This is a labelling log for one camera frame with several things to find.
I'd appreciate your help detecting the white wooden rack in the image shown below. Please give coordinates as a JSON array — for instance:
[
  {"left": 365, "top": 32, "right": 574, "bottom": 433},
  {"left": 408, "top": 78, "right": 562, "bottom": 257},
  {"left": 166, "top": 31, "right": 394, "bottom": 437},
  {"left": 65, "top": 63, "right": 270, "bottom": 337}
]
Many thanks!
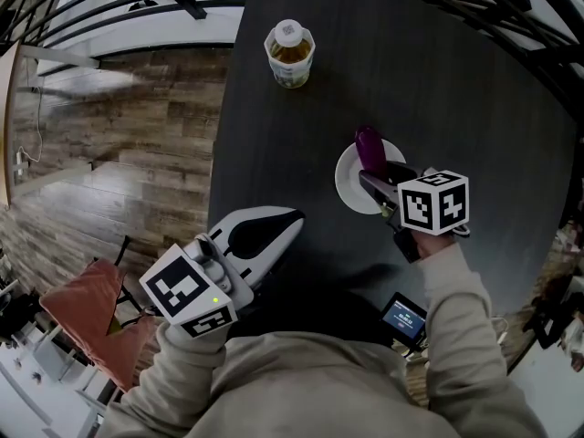
[{"left": 0, "top": 317, "right": 107, "bottom": 438}]

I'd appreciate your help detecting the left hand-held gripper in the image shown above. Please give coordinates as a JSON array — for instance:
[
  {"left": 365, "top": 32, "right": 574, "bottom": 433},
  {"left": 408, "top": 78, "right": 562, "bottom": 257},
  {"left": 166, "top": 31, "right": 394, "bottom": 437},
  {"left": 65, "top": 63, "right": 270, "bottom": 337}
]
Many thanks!
[{"left": 139, "top": 205, "right": 307, "bottom": 339}]

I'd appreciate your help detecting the white power cable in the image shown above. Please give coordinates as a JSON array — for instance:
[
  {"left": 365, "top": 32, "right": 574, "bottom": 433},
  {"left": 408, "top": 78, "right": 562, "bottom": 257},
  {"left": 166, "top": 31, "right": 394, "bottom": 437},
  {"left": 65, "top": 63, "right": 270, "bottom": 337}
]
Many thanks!
[{"left": 13, "top": 84, "right": 45, "bottom": 183}]

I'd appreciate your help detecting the person's right forearm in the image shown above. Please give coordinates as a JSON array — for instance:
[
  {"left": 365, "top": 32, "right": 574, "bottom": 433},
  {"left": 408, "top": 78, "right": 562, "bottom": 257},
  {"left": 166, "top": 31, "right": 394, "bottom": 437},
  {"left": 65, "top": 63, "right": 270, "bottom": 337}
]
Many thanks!
[{"left": 417, "top": 233, "right": 511, "bottom": 412}]

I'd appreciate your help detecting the person's beige sweatshirt torso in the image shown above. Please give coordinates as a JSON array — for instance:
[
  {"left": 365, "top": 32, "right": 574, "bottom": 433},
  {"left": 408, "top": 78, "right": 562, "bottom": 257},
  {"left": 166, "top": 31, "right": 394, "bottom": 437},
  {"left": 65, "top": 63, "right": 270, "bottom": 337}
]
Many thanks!
[{"left": 93, "top": 330, "right": 548, "bottom": 438}]

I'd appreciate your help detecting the purple eggplant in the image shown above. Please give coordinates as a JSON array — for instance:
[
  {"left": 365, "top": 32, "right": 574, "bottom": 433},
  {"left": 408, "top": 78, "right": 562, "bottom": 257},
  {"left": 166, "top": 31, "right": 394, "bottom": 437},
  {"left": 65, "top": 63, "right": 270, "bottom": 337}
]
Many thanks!
[{"left": 354, "top": 124, "right": 389, "bottom": 183}]

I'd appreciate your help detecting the white power strip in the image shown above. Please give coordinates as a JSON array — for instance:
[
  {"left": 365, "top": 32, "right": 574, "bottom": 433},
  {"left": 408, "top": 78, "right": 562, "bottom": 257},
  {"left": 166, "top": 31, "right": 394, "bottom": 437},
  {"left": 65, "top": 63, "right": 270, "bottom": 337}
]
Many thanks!
[{"left": 490, "top": 315, "right": 510, "bottom": 344}]

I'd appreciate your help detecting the white round plate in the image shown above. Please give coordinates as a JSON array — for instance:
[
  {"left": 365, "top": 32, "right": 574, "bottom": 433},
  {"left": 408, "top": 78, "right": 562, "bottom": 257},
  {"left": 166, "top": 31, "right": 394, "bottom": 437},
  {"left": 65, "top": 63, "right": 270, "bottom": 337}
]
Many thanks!
[{"left": 334, "top": 138, "right": 408, "bottom": 216}]

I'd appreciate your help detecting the light wooden desk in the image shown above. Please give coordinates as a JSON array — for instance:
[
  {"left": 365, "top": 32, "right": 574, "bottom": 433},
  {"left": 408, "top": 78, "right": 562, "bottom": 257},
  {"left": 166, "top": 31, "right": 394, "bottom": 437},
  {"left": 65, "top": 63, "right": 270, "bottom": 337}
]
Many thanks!
[{"left": 0, "top": 38, "right": 24, "bottom": 209}]

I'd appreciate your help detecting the clear drink bottle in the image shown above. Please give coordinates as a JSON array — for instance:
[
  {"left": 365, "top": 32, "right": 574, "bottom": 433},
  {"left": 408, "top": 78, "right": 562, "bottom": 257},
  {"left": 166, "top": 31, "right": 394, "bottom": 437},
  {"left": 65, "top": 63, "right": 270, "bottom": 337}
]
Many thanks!
[{"left": 263, "top": 19, "right": 317, "bottom": 89}]

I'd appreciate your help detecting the dark grey table top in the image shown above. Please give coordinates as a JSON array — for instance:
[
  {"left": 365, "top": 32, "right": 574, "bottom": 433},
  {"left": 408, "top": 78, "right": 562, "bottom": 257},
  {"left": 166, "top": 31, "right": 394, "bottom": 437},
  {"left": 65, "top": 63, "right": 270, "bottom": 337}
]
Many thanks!
[{"left": 207, "top": 0, "right": 579, "bottom": 332}]

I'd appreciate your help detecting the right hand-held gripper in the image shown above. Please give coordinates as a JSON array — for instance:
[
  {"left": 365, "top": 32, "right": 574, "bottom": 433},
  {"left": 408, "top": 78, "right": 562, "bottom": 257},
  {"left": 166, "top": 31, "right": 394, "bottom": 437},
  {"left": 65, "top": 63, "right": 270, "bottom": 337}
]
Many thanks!
[{"left": 359, "top": 162, "right": 472, "bottom": 265}]

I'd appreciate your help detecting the red fabric chair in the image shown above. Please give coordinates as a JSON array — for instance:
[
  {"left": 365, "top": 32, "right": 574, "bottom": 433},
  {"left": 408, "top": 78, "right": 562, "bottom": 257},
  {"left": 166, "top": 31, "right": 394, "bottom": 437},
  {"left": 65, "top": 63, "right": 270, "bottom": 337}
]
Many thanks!
[{"left": 39, "top": 257, "right": 159, "bottom": 392}]

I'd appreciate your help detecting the small black screen device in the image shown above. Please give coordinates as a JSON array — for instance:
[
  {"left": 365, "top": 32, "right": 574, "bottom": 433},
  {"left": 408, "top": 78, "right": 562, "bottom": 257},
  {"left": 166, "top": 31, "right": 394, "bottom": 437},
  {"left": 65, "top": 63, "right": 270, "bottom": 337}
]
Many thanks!
[{"left": 381, "top": 292, "right": 429, "bottom": 351}]

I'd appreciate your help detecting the person's left forearm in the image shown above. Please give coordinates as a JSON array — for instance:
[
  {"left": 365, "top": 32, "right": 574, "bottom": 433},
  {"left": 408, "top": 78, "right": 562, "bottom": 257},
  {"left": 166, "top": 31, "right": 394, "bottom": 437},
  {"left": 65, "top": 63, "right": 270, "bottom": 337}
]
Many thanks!
[{"left": 135, "top": 321, "right": 229, "bottom": 412}]

